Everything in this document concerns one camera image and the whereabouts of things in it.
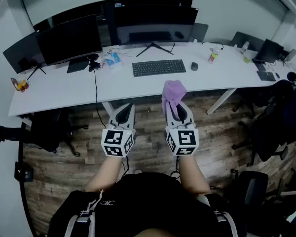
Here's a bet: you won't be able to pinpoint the black office chair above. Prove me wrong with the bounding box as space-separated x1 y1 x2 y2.
230 168 296 237
22 107 89 158
231 79 296 167

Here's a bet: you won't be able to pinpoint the black monitor with square base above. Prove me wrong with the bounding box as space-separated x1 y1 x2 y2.
36 14 104 74

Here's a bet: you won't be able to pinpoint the thin tangled cable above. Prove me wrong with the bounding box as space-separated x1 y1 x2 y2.
108 44 137 58

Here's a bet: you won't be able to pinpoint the large grey monitor back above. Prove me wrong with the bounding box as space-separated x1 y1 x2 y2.
230 31 264 51

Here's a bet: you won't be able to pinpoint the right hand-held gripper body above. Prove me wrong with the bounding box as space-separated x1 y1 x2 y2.
165 122 199 157

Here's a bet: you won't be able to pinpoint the purple cloth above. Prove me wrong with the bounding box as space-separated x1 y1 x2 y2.
161 79 187 120

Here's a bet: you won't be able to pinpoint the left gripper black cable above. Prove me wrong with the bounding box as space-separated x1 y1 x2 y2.
121 156 131 177

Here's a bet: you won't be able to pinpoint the black power adapter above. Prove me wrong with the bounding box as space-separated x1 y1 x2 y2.
88 54 101 73

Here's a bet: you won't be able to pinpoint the blue tissue pack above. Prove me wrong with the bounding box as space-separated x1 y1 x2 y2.
105 52 123 69

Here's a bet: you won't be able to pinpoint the white desk leg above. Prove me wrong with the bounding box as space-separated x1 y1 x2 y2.
207 88 237 115
101 102 114 118

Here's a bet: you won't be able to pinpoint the wide black monitor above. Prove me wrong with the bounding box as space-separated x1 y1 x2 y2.
112 5 199 58

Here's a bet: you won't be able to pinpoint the black power cable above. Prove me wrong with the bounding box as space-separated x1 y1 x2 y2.
92 68 107 129

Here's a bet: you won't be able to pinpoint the orange snack cups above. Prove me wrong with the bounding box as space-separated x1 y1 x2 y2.
10 77 30 93

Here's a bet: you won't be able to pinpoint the person's left forearm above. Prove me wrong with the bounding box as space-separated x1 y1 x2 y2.
85 156 124 194

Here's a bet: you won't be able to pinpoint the small black keyboard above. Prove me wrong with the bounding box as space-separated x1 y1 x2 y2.
256 70 277 81

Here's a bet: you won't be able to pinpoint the person's right forearm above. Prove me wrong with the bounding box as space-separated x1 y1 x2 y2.
179 154 212 196

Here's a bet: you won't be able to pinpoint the bottle with yellow-green label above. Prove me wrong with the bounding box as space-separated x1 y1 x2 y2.
208 45 221 64

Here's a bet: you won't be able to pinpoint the small black monitor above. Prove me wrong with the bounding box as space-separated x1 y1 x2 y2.
253 39 284 64

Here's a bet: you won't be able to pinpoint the black monitor with splayed legs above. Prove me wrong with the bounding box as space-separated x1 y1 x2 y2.
2 32 47 81

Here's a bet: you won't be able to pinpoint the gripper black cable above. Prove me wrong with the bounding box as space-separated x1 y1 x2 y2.
121 156 131 177
172 156 181 180

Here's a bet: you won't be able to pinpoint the small black wall box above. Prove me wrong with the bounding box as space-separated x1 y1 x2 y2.
14 161 34 182

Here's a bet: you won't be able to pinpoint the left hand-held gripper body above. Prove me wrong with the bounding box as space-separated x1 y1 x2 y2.
101 123 137 158

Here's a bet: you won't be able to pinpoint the grey harness strap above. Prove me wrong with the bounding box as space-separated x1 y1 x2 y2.
214 210 237 237
64 210 97 237

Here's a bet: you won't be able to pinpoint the person's black clothing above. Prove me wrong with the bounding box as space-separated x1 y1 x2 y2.
48 173 247 237

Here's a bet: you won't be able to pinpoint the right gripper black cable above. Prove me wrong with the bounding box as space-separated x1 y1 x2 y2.
172 156 181 180

